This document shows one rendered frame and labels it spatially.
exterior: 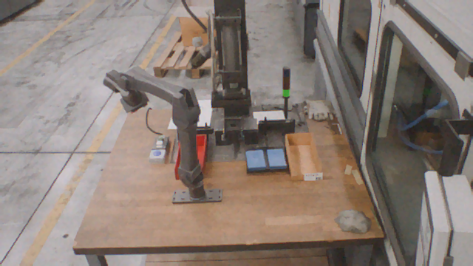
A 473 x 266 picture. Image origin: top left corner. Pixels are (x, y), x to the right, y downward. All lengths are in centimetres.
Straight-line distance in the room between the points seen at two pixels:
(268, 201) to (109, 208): 63
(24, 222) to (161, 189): 170
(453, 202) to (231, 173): 108
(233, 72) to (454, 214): 115
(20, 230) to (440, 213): 281
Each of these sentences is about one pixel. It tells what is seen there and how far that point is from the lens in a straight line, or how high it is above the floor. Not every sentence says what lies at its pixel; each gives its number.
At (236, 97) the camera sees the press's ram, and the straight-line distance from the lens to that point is 176.
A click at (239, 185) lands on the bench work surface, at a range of 168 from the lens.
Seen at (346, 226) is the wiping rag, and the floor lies 91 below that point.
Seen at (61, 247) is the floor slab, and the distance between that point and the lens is 293.
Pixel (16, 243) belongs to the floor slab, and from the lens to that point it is 311.
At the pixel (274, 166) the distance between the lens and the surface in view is 170.
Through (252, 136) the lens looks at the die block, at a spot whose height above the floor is 95.
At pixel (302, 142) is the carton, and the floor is 92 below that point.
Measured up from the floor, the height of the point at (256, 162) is 92.
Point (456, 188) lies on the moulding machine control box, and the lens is 89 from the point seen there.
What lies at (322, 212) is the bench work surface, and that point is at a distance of 157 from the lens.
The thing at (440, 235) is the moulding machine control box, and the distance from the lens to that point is 80.
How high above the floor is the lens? 199
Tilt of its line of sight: 33 degrees down
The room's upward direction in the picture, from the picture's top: 3 degrees counter-clockwise
